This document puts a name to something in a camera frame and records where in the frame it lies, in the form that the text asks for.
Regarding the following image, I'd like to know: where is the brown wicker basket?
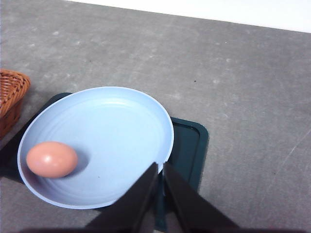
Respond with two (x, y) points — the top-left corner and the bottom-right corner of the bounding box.
(0, 69), (31, 140)

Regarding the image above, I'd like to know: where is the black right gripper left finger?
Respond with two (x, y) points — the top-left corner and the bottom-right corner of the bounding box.
(85, 162), (159, 232)

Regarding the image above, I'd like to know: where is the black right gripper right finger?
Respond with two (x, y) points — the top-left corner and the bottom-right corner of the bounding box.
(163, 162), (239, 232)

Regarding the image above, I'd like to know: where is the brown egg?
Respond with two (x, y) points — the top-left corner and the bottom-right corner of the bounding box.
(26, 142), (78, 179)

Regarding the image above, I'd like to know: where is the black rectangular tray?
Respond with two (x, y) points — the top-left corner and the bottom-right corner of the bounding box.
(0, 92), (208, 233)

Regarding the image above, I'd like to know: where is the blue round plate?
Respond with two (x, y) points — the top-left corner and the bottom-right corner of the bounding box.
(17, 86), (174, 209)

